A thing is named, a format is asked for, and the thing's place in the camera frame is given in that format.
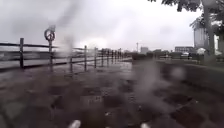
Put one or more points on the checkered stone tile path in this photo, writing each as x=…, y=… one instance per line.
x=110, y=93

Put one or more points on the robot's own part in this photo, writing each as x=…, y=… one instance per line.
x=144, y=125
x=74, y=124

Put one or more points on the building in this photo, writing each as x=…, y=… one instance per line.
x=200, y=37

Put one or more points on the row of trees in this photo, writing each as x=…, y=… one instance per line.
x=208, y=26

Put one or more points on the dark wooden rail fence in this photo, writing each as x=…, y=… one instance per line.
x=50, y=56

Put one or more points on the round sign on post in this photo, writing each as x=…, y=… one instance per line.
x=49, y=35

